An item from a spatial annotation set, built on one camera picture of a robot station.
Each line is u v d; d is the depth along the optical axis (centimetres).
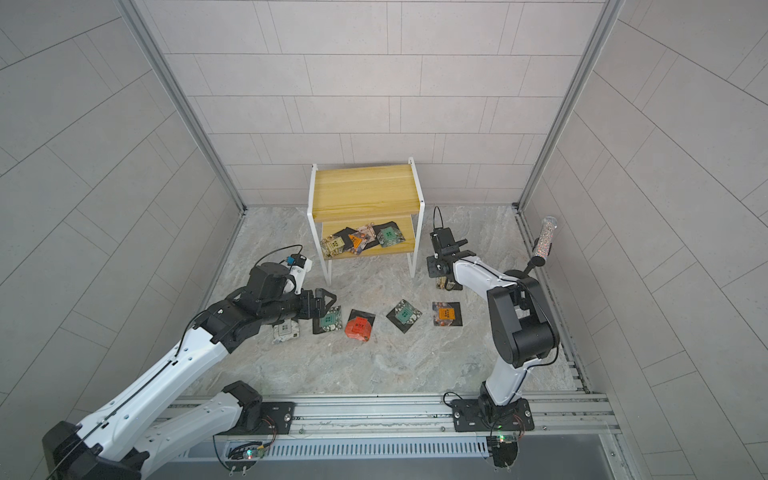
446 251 74
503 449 69
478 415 71
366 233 89
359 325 87
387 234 89
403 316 89
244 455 65
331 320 86
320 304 64
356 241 87
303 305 64
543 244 82
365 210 74
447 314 89
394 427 71
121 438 38
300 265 66
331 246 85
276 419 71
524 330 47
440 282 96
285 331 84
